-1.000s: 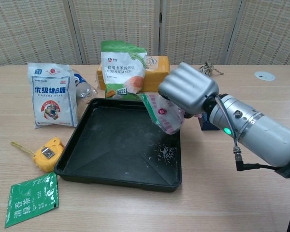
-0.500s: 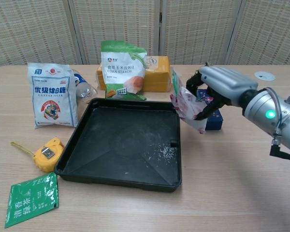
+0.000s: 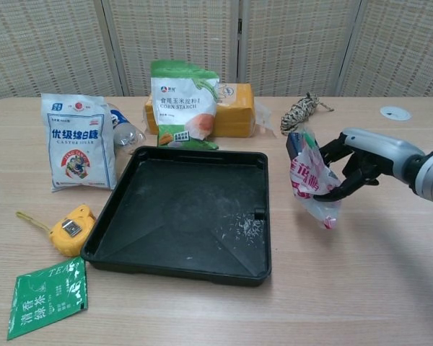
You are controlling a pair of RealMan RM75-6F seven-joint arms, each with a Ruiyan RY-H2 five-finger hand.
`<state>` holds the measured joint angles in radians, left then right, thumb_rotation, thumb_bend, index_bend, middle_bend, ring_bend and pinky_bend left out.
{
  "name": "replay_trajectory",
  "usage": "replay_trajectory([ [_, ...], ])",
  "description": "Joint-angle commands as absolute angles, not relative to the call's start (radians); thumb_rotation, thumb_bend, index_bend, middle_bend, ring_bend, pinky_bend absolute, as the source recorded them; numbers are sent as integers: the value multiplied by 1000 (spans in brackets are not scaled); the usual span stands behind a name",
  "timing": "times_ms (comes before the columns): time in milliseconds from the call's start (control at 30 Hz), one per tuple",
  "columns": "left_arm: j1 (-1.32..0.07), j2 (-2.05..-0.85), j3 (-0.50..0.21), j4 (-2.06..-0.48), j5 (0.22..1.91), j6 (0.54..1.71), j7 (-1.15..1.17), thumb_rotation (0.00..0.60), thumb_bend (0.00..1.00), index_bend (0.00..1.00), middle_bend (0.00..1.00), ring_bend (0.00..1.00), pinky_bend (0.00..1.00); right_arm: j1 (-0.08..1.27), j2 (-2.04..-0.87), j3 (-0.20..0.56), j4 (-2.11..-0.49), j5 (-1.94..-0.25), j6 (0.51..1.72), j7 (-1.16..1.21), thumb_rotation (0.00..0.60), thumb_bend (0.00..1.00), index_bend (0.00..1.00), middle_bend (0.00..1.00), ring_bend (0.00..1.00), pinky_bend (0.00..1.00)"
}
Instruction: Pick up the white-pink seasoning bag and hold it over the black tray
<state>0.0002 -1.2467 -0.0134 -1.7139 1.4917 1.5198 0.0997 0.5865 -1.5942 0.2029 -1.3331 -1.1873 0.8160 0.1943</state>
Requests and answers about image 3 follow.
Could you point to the pile of white shavings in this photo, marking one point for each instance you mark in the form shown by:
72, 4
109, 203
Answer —
250, 227

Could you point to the yellow wrapped package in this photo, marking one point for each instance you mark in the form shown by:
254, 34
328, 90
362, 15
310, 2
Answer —
234, 115

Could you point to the empty Pepsi plastic bottle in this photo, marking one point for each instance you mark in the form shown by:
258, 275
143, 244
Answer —
126, 131

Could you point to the pink white seasoning bag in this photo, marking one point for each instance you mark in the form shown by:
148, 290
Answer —
310, 176

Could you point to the black plastic tray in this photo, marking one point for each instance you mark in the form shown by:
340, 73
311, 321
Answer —
180, 216

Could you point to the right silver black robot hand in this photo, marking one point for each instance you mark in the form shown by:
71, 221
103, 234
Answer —
379, 151

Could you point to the green tea packet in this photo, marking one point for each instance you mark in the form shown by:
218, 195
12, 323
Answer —
47, 299

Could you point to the green white corn starch bag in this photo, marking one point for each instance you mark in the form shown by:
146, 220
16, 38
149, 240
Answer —
180, 104

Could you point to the woven folding screen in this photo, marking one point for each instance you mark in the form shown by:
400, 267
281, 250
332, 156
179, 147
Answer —
166, 43

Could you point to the yellow tape measure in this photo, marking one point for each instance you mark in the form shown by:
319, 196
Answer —
72, 232

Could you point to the white caster sugar bag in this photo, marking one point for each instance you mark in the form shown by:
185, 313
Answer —
77, 144

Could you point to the dark blue printed box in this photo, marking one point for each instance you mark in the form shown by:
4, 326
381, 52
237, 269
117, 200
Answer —
294, 146

